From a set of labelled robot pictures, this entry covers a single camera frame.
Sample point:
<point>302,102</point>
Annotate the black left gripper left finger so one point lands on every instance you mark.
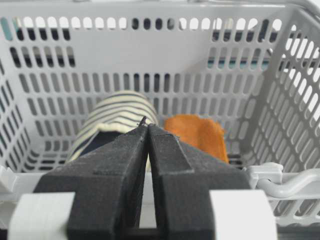
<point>108,183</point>

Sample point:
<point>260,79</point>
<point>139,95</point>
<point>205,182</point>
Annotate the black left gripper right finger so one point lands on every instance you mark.
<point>182,177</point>

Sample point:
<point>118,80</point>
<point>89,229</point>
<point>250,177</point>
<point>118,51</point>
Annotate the orange cloth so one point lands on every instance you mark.
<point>201,133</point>

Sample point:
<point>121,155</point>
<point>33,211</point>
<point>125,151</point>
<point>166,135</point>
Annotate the cream navy striped cloth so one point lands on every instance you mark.
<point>120,112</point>

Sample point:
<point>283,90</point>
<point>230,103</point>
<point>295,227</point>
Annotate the grey plastic shopping basket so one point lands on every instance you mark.
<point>253,66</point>

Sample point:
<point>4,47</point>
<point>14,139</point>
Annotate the grey basket handle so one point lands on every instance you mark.
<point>279,185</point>

